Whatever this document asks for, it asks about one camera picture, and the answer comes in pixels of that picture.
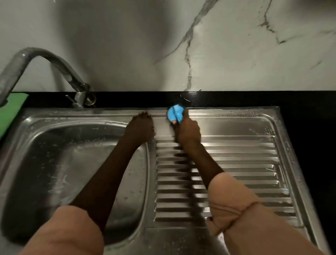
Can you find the person's left hand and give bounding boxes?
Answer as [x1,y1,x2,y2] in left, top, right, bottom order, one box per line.
[123,111,156,144]

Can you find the person's right hand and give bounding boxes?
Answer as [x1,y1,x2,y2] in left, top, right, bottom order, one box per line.
[172,109,202,148]

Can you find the blue scrubber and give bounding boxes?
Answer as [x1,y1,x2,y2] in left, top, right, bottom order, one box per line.
[167,104,185,124]

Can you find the person's right forearm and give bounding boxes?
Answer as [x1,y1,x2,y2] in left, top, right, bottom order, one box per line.
[181,143,225,190]

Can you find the person's left forearm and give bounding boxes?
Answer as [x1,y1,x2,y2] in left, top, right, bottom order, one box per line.
[70,137,147,232]

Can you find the stainless steel sink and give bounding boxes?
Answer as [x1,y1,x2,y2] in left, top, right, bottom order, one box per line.
[0,106,332,255]

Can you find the metal faucet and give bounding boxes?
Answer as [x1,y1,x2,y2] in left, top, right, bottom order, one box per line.
[0,47,97,110]

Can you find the beige right sleeve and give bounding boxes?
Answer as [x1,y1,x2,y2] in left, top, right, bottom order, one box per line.
[205,172,326,255]

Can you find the beige sleeve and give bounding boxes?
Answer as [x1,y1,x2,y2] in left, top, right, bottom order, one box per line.
[19,205,105,255]
[205,172,326,255]

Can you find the green cloth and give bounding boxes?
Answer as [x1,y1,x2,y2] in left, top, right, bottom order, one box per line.
[0,92,29,140]

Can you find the beige left sleeve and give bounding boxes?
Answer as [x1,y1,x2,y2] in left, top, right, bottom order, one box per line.
[19,205,105,255]

